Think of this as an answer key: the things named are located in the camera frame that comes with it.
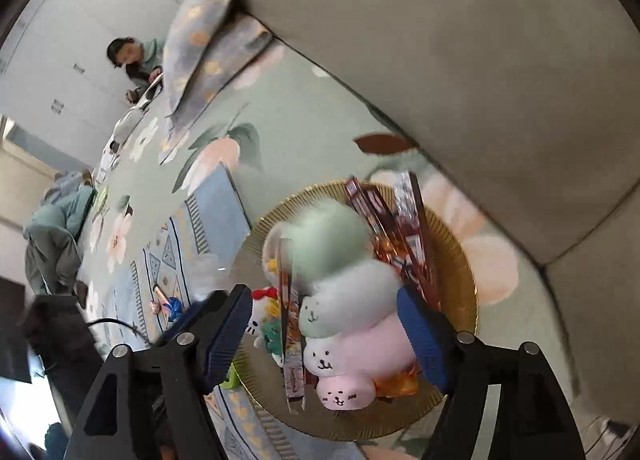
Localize beige headboard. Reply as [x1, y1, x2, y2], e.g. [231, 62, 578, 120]
[187, 0, 640, 391]

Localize gold rimmed plate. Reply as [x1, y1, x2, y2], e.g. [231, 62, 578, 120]
[232, 181, 480, 442]

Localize white cat toy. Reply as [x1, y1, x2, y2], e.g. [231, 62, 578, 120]
[244, 287, 282, 350]

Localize open book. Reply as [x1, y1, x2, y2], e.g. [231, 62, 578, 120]
[134, 74, 164, 112]

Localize grey pencil case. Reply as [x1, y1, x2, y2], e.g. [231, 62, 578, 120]
[111, 107, 147, 142]

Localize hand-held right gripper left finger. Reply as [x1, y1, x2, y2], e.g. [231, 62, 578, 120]
[64, 284, 253, 460]

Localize papers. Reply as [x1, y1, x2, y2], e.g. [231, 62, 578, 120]
[95, 147, 122, 213]

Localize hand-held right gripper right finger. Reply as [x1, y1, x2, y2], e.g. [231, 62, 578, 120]
[396, 285, 586, 460]

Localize three-colour dumpling plush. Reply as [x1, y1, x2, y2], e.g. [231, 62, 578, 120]
[277, 200, 417, 412]

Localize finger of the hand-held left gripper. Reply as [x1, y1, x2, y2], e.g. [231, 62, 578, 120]
[152, 289, 228, 347]

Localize long thin snack packet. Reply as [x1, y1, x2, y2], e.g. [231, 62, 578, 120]
[279, 239, 307, 415]

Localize blue patterned mat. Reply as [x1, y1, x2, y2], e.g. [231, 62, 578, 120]
[85, 163, 373, 460]

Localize black wall television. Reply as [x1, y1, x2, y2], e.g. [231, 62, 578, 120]
[0, 276, 34, 384]

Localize black cable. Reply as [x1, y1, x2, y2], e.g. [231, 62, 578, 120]
[85, 317, 153, 343]

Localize grey-green quilt pile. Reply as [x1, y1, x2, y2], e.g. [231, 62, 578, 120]
[22, 169, 99, 297]

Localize white wardrobe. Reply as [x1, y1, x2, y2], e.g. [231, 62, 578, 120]
[0, 0, 201, 167]

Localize floral bedsheet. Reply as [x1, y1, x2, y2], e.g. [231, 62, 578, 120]
[75, 15, 640, 460]

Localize grey floral pillow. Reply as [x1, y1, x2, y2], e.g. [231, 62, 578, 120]
[159, 15, 274, 166]
[162, 0, 249, 119]

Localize cartoon print snack packet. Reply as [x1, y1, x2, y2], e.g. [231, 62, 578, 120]
[382, 171, 442, 311]

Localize small blue figurine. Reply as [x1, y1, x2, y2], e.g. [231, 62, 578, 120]
[151, 284, 187, 327]

